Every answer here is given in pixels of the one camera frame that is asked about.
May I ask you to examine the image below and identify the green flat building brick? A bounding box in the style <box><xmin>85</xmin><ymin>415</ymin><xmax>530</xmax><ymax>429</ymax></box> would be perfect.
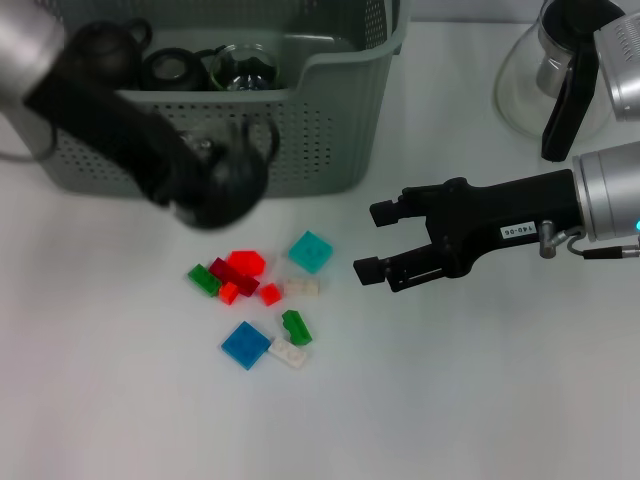
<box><xmin>188</xmin><ymin>263</ymin><xmax>224</xmax><ymax>299</ymax></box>

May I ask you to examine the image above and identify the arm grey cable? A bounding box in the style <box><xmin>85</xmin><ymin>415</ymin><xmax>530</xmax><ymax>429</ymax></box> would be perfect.
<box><xmin>0</xmin><ymin>124</ymin><xmax>56</xmax><ymax>163</ymax></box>
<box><xmin>564</xmin><ymin>229</ymin><xmax>640</xmax><ymax>261</ymax></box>

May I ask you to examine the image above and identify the white flat building brick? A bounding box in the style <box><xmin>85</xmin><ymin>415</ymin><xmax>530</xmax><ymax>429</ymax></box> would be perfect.
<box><xmin>268</xmin><ymin>337</ymin><xmax>310</xmax><ymax>370</ymax></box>

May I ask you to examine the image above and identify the dark clay teapot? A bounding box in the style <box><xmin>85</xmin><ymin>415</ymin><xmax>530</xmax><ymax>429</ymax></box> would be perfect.
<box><xmin>64</xmin><ymin>18</ymin><xmax>154</xmax><ymax>89</ymax></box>

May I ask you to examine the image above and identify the grey perforated storage bin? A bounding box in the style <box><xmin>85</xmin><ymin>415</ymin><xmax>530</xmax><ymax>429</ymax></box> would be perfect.
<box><xmin>0</xmin><ymin>0</ymin><xmax>412</xmax><ymax>201</ymax></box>

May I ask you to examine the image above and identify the green long building brick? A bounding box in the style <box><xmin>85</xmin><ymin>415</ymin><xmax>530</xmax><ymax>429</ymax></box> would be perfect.
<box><xmin>281</xmin><ymin>309</ymin><xmax>314</xmax><ymax>347</ymax></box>

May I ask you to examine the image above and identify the blue square building brick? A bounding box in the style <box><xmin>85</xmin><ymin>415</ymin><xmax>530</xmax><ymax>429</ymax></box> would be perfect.
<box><xmin>220</xmin><ymin>321</ymin><xmax>273</xmax><ymax>371</ymax></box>

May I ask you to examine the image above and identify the dark red long brick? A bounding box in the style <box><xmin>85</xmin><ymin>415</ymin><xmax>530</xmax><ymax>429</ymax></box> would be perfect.
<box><xmin>208</xmin><ymin>257</ymin><xmax>261</xmax><ymax>299</ymax></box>

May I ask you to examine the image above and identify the translucent clear building brick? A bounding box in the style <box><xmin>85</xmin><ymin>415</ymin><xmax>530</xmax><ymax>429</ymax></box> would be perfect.
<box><xmin>284</xmin><ymin>278</ymin><xmax>321</xmax><ymax>300</ymax></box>

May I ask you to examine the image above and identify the left arm grey cable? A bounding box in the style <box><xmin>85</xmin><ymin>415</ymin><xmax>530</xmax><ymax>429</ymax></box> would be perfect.
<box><xmin>0</xmin><ymin>124</ymin><xmax>56</xmax><ymax>163</ymax></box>

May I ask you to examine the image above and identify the glass teacup with black base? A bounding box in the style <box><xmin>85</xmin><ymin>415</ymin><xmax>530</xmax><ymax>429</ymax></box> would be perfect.
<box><xmin>169</xmin><ymin>117</ymin><xmax>281</xmax><ymax>231</ymax></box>
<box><xmin>209</xmin><ymin>43</ymin><xmax>279</xmax><ymax>92</ymax></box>
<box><xmin>139</xmin><ymin>47</ymin><xmax>211</xmax><ymax>92</ymax></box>

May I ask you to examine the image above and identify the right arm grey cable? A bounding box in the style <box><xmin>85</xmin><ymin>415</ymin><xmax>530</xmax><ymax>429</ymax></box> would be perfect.
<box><xmin>564</xmin><ymin>229</ymin><xmax>640</xmax><ymax>261</ymax></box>

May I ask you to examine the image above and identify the glass teapot with black handle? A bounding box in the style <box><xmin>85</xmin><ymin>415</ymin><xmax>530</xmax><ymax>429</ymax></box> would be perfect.
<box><xmin>494</xmin><ymin>0</ymin><xmax>626</xmax><ymax>162</ymax></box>

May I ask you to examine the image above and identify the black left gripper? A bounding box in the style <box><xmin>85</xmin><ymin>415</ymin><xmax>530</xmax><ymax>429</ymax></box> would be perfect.
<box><xmin>21</xmin><ymin>37</ymin><xmax>214</xmax><ymax>214</ymax></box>

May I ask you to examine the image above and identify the teal square building brick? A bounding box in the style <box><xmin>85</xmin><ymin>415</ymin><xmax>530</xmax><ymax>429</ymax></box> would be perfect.
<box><xmin>287</xmin><ymin>230</ymin><xmax>335</xmax><ymax>275</ymax></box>

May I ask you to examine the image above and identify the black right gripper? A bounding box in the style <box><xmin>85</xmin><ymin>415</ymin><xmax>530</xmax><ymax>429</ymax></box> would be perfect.
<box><xmin>351</xmin><ymin>168</ymin><xmax>585</xmax><ymax>294</ymax></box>

